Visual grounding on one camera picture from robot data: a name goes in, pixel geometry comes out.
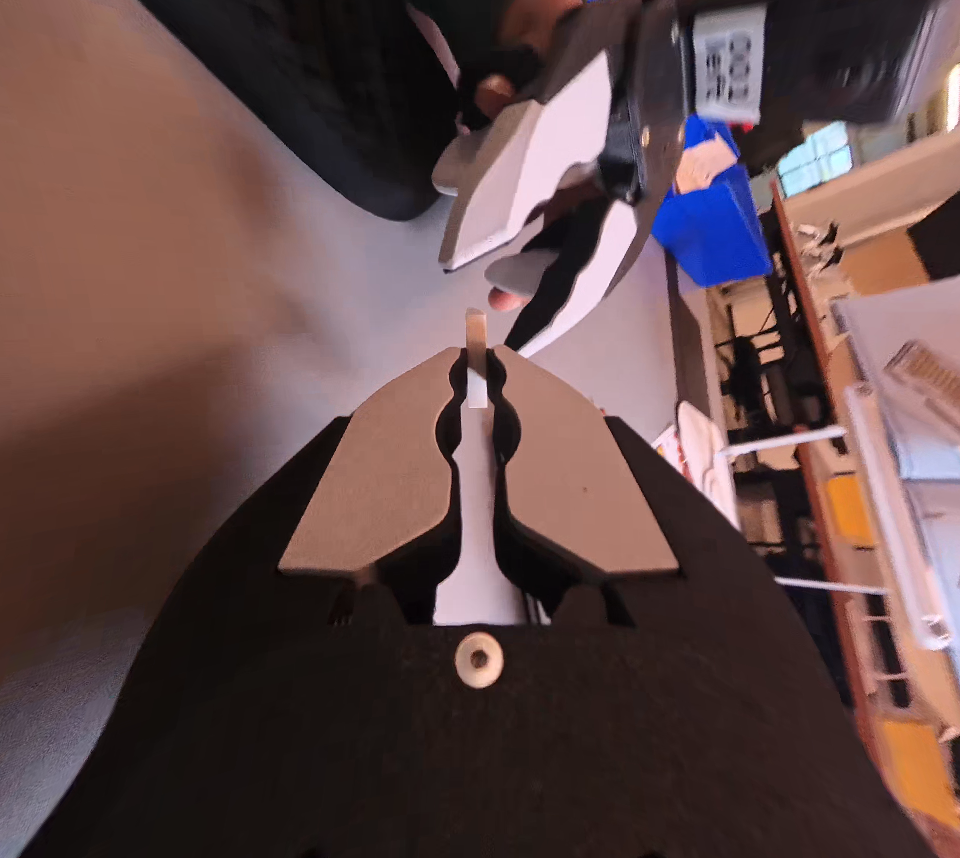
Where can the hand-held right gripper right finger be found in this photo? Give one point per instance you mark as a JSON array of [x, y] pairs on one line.
[[585, 490]]

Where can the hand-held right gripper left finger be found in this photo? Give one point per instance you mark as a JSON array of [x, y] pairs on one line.
[[375, 483]]

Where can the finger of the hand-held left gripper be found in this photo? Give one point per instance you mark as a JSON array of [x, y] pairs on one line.
[[525, 168], [600, 273]]

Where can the small white plate brick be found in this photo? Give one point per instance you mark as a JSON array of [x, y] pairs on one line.
[[477, 363]]

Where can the grey desk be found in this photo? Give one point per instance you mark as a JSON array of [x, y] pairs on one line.
[[187, 235]]

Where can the person's left hand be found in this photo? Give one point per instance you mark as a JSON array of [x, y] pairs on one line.
[[544, 10]]

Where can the blue plastic bin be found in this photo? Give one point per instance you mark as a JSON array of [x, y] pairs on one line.
[[712, 235]]

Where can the window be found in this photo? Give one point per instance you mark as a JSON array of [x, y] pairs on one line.
[[816, 160]]

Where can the white plastic board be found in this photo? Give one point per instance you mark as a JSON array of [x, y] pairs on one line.
[[709, 460]]

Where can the white paper scrap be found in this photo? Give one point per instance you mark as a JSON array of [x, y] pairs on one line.
[[705, 164]]

